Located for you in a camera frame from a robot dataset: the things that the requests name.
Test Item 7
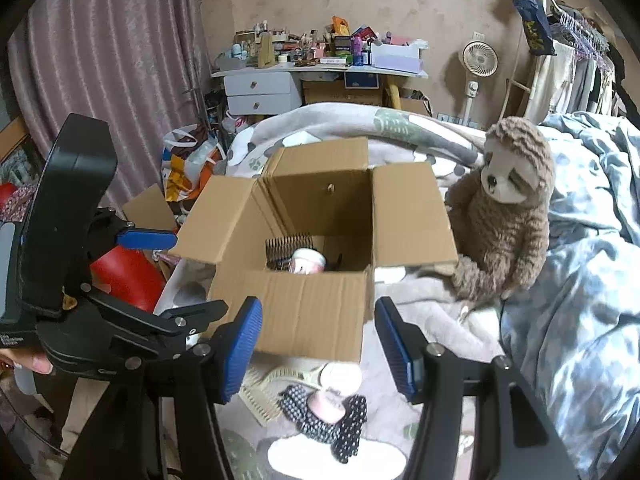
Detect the loose cardboard piece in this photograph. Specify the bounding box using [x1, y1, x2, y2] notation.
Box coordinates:
[122, 183, 178, 232]

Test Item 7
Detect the cream wide comb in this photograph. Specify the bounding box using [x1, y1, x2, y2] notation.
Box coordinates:
[239, 366, 282, 427]

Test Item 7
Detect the blue patterned duvet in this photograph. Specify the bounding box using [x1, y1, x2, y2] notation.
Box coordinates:
[501, 112, 639, 479]

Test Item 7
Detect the red round stool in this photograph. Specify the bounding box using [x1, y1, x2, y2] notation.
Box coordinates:
[90, 246, 165, 313]

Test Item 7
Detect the person's left hand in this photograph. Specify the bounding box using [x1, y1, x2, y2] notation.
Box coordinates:
[0, 348, 53, 375]

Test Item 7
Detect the clothes rack with garments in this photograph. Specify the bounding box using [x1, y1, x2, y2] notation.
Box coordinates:
[506, 0, 639, 124]

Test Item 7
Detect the black wide-tooth comb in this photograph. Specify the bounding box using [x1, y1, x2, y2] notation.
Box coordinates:
[265, 233, 314, 271]

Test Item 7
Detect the colourful shopping bag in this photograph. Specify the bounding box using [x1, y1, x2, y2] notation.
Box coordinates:
[162, 124, 226, 203]

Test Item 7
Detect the white cluttered desk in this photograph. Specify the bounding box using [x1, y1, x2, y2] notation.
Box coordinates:
[212, 63, 428, 106]

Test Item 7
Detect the pink strawberry cup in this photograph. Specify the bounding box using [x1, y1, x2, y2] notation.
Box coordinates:
[288, 248, 326, 274]

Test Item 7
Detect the brown cardboard box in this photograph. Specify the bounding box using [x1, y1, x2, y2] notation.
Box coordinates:
[174, 138, 458, 361]

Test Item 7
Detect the pink round compact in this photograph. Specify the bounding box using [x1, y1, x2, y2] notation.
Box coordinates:
[307, 390, 346, 425]

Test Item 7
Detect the white standing fan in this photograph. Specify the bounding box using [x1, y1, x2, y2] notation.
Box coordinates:
[459, 40, 499, 126]

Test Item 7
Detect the lavender storage box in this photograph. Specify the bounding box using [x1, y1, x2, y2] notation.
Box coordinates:
[371, 40, 428, 74]

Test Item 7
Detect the black polka dot scrunchie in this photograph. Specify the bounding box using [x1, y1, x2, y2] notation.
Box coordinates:
[278, 385, 368, 464]

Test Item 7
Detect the cream hair claw clip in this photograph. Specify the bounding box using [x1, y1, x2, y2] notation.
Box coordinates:
[259, 361, 364, 396]

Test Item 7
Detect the brown sloth plush toy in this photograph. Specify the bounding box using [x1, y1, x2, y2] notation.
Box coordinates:
[444, 116, 555, 307]

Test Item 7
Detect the purple curtain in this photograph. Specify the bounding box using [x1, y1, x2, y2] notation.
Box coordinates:
[8, 0, 209, 207]

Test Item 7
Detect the grey two-drawer cabinet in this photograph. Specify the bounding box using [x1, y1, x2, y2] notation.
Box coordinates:
[224, 70, 303, 116]

